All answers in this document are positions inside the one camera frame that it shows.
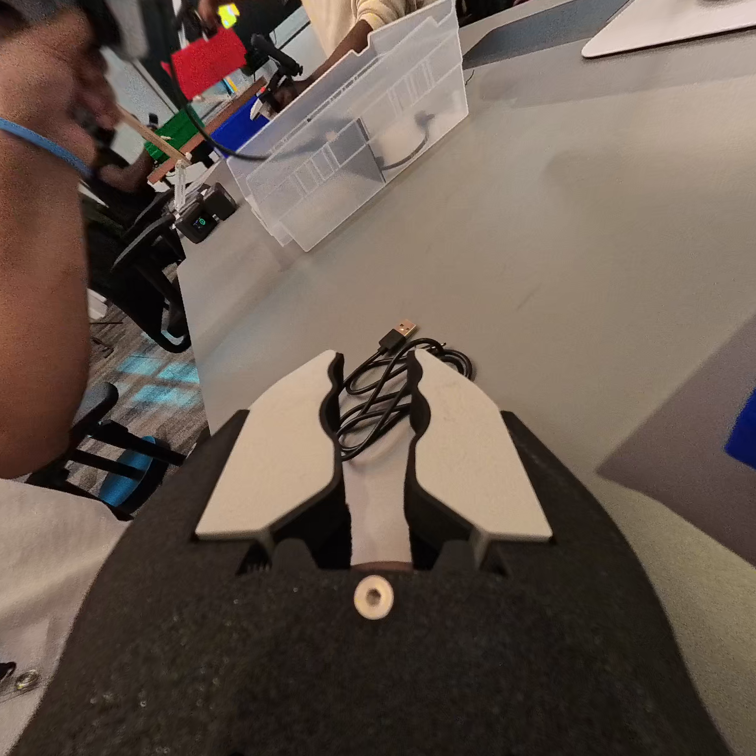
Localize thin black cable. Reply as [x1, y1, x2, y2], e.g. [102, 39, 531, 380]
[337, 318, 476, 465]

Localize green bin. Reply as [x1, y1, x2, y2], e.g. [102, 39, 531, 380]
[145, 106, 209, 161]

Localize black bin divider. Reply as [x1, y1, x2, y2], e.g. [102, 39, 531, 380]
[328, 118, 386, 185]

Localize person's left hand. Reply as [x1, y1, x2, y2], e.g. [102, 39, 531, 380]
[0, 9, 122, 172]

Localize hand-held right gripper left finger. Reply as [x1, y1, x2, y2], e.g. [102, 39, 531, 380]
[195, 350, 354, 571]

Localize person's light trousers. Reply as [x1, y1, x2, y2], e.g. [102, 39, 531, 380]
[0, 478, 128, 742]

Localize wooden stick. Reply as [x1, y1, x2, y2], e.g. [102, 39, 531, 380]
[115, 103, 193, 165]

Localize clear plastic bin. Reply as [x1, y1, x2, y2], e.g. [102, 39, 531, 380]
[226, 0, 470, 254]

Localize black office chair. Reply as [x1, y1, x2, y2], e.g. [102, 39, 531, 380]
[89, 177, 193, 355]

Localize white tablet stand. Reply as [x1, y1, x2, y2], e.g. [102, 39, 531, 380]
[582, 0, 756, 60]

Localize dark desk cable cover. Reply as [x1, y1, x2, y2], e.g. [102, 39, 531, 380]
[461, 0, 636, 73]

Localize red bin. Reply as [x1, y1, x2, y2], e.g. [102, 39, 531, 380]
[171, 26, 248, 101]

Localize black desktop device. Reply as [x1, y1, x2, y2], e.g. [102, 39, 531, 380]
[173, 182, 238, 245]

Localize black cable thick plug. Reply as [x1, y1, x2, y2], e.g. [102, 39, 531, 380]
[378, 111, 436, 173]

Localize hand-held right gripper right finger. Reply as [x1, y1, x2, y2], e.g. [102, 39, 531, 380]
[406, 348, 554, 571]

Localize grey desk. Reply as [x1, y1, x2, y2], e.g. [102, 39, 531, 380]
[177, 0, 756, 710]

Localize black stool blue seat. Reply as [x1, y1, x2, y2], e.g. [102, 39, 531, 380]
[26, 383, 187, 522]

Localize blue wristband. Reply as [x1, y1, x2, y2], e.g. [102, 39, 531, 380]
[0, 117, 95, 179]

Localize person's left forearm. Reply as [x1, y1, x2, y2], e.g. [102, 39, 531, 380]
[0, 127, 98, 480]

